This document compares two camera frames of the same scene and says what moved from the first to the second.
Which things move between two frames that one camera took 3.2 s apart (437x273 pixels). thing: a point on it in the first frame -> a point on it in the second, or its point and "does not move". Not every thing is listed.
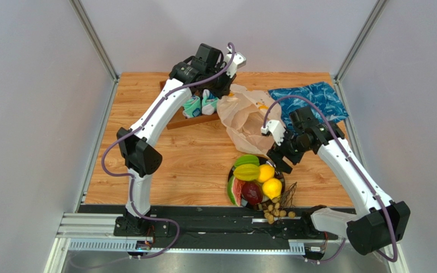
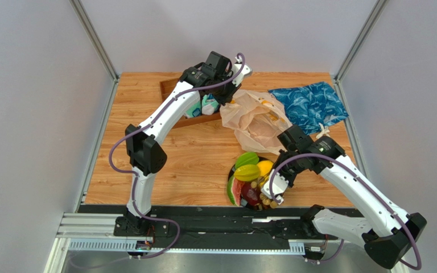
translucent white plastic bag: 243,112 does not move
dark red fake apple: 252,192 does not move
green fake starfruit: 247,159 does not move
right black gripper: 284,152 -> 283,176
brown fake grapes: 282,206 -> 272,204
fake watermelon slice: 235,190 does not move
